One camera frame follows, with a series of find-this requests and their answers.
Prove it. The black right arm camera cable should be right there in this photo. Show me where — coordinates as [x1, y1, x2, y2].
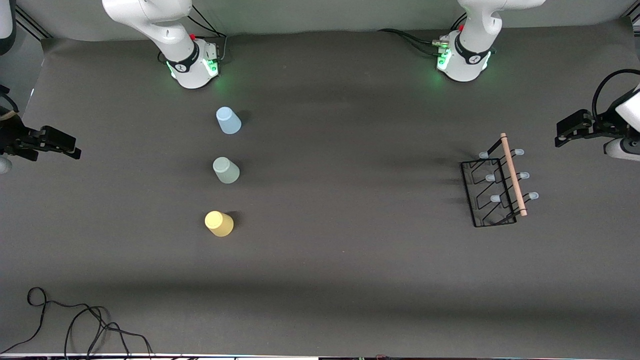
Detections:
[0, 84, 20, 114]

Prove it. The black right arm base cable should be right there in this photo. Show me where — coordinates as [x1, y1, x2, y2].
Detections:
[157, 2, 229, 64]

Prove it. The loose black cable on table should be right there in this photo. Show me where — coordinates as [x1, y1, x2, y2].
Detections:
[0, 286, 156, 358]

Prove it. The black left arm base cable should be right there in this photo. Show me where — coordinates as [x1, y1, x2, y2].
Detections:
[377, 14, 469, 57]

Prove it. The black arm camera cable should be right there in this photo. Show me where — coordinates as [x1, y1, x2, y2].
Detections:
[0, 84, 20, 114]
[592, 69, 640, 123]

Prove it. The pale blue plastic cup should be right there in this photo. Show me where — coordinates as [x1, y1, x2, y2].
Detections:
[215, 106, 242, 135]

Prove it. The black arm base cable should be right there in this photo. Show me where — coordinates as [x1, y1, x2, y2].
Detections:
[377, 14, 469, 57]
[157, 2, 229, 64]

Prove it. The dark grey table cover sheet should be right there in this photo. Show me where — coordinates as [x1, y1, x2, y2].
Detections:
[0, 17, 640, 357]

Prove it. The pale green plastic cup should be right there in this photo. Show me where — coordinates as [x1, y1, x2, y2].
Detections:
[212, 156, 241, 185]

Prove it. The black wire cup holder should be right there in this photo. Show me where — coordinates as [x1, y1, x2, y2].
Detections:
[460, 132, 540, 229]

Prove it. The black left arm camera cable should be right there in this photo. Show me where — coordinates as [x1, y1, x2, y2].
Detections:
[592, 69, 640, 123]

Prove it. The yellow plastic cup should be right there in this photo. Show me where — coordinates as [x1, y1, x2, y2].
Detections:
[204, 210, 235, 238]

